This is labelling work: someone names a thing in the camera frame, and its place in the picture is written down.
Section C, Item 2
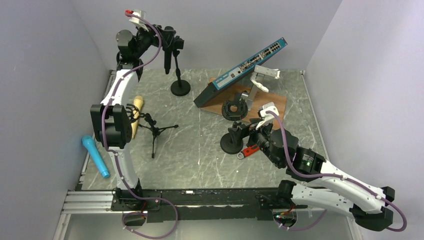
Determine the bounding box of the blue microphone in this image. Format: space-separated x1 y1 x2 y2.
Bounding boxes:
81 135 110 179

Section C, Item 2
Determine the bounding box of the black microphone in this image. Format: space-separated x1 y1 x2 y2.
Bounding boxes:
162 26 176 75

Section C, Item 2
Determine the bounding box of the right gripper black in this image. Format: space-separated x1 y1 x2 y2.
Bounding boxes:
228 117 283 167

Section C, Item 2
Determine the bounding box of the wooden board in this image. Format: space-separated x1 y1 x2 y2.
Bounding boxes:
201 83 287 123

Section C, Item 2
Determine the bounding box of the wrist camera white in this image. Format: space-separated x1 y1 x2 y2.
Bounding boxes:
255 102 280 130
125 9 150 32

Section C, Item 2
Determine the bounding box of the black round base stand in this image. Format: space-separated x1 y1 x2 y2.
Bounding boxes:
170 35 191 97

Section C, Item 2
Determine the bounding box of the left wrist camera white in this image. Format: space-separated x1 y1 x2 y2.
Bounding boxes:
125 9 150 32

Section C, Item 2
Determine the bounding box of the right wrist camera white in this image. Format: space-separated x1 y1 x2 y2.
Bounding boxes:
255 102 280 130

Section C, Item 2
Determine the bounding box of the black shock mount desk stand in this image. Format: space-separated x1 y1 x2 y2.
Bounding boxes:
220 92 248 155

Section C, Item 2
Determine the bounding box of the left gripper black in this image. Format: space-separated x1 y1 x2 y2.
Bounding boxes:
135 23 177 59

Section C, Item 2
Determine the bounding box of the blue network switch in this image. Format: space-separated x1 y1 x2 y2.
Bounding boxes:
193 37 288 108

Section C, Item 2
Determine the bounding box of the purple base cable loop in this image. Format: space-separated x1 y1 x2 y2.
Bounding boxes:
121 197 179 240

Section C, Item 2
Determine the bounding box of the red handled adjustable wrench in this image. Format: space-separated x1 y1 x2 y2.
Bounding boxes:
236 145 260 160

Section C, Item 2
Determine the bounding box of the cream yellow microphone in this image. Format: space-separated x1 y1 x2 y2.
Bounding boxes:
131 95 144 139

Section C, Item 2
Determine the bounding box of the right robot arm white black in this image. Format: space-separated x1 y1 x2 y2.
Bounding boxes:
220 119 395 232

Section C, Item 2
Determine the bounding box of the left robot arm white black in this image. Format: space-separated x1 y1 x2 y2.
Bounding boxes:
90 24 167 210

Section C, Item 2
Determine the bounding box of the white metal bracket stand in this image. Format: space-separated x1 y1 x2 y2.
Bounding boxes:
246 65 281 110

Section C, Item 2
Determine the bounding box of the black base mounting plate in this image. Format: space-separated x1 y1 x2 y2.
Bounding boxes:
110 187 292 223

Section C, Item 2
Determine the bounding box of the black tripod shock mount stand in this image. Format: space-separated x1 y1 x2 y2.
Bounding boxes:
125 103 179 159

